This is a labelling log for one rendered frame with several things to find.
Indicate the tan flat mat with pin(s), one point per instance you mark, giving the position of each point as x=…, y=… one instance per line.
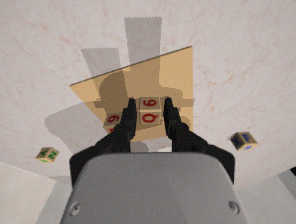
x=166, y=76

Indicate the wooden letter block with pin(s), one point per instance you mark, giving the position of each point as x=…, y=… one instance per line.
x=47, y=155
x=149, y=110
x=243, y=141
x=111, y=120

